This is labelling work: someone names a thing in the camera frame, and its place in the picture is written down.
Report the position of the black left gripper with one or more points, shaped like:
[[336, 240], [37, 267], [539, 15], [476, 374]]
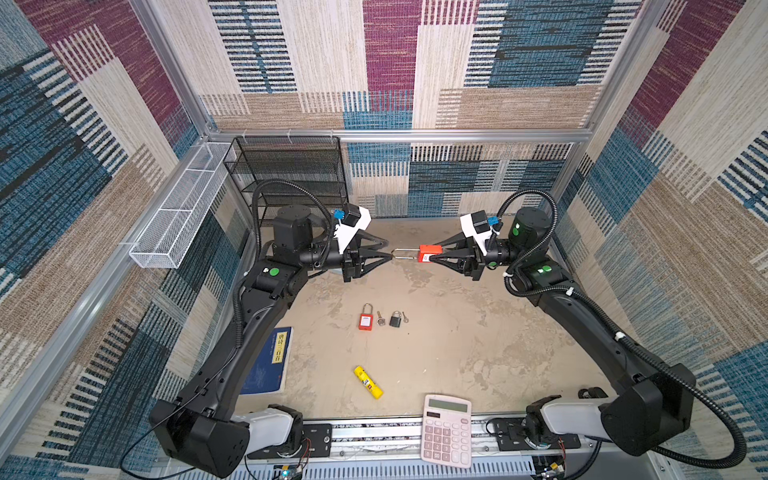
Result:
[[349, 266]]

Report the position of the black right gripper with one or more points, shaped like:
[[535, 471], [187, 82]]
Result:
[[472, 263]]

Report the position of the red padlock with key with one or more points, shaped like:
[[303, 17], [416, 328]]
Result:
[[366, 318]]

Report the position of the small black padlock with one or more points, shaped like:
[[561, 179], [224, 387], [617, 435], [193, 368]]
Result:
[[396, 319]]

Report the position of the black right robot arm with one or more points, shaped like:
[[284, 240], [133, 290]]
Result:
[[653, 400]]

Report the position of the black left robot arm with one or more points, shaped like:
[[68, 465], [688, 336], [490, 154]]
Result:
[[199, 426]]

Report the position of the yellow glue stick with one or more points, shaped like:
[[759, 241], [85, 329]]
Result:
[[368, 382]]

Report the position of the blue notebook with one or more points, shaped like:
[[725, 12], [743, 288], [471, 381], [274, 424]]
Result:
[[268, 373]]

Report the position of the pink calculator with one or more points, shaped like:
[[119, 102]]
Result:
[[446, 438]]

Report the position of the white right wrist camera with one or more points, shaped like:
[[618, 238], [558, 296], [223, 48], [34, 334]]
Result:
[[480, 227]]

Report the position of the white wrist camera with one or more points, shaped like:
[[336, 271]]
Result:
[[348, 221], [480, 227]]

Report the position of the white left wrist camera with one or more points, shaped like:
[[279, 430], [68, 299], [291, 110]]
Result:
[[348, 221]]

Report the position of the black wire shelf rack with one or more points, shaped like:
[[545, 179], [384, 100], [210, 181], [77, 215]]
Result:
[[313, 162]]

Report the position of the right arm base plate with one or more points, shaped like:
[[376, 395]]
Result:
[[510, 435]]

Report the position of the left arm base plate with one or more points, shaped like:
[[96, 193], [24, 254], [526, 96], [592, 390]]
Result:
[[316, 438]]

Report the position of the white wire mesh basket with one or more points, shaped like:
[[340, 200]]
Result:
[[165, 241]]

